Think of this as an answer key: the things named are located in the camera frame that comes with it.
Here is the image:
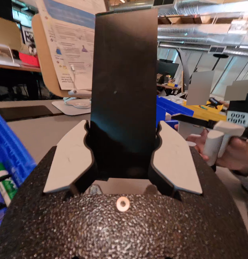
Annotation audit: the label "wooden shelf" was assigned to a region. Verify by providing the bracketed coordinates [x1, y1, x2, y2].
[0, 63, 41, 72]

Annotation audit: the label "large yellow plastic bin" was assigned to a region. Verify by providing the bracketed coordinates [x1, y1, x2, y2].
[184, 100, 227, 122]

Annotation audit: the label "black desk panel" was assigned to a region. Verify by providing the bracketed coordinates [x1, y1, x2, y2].
[0, 105, 53, 122]

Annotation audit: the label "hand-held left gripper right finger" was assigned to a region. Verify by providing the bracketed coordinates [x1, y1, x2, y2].
[149, 121, 203, 198]

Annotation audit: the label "cardboard box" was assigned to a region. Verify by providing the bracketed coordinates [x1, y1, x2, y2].
[0, 16, 22, 51]

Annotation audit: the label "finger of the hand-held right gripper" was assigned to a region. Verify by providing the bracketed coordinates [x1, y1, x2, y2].
[170, 113, 216, 140]

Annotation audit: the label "red plastic bin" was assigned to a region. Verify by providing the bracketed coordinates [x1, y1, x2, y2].
[19, 52, 40, 67]

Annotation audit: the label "silver ventilation duct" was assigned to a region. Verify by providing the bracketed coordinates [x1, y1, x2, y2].
[108, 0, 248, 57]

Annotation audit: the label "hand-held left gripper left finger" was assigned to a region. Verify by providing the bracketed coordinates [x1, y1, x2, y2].
[43, 120, 99, 194]

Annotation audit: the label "black white code sign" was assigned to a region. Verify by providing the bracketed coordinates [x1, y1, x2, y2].
[22, 26, 35, 44]

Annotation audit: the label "black wall screen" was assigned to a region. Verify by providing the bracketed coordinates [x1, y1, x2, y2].
[157, 59, 180, 83]

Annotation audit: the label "person's right hand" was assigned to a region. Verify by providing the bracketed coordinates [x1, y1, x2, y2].
[186, 128, 248, 176]

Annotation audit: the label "black bin divider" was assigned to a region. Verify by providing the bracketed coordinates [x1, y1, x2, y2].
[90, 8, 158, 181]

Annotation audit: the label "printed paper sheets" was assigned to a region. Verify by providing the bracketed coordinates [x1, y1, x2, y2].
[36, 0, 107, 91]

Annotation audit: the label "black curved document stand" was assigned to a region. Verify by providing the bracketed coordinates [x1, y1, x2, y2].
[175, 49, 191, 92]

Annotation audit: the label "green white marker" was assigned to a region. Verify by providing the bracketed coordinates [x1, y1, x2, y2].
[0, 162, 19, 207]

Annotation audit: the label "grey desk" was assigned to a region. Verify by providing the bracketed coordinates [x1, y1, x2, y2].
[0, 99, 248, 259]

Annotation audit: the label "wooden document stand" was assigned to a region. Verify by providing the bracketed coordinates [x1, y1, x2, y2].
[31, 14, 96, 116]

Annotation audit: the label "black floor lamp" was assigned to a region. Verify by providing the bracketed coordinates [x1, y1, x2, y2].
[213, 53, 229, 71]

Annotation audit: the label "black handheld device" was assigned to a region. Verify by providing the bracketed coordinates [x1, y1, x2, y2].
[208, 98, 224, 108]

